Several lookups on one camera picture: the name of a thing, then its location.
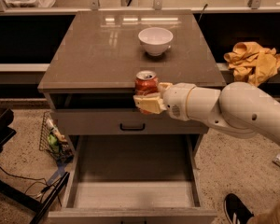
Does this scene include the red coke can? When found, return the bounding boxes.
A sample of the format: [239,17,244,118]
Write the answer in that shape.
[133,70,160,115]

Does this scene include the person in grey shirt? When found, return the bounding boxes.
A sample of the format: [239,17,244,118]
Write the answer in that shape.
[246,202,280,224]

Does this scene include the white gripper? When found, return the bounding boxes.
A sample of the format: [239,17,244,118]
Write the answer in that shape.
[133,82,195,121]

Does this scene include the black cable on floor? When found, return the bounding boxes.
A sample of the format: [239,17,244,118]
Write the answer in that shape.
[0,157,63,207]

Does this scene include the open grey drawer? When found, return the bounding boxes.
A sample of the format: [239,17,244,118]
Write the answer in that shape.
[49,134,217,224]

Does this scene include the blue tape on floor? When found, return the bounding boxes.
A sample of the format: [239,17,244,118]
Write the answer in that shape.
[47,162,69,186]

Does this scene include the closed drawer with black handle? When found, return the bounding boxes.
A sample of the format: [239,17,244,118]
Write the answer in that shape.
[51,109,208,135]

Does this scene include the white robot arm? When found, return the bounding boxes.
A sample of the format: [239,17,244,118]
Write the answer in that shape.
[133,82,280,146]

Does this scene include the grey drawer cabinet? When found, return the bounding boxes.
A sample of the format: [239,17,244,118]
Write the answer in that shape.
[38,10,225,148]

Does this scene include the white ceramic bowl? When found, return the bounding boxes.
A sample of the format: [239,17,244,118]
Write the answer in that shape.
[138,27,174,56]

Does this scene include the wire basket with snacks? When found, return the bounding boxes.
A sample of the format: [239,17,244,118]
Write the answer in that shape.
[39,111,73,163]

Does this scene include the black chair frame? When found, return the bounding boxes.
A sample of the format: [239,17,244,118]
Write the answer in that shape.
[0,109,56,224]

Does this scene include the yellow crumpled cloth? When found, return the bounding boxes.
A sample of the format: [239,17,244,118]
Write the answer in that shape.
[224,42,280,87]

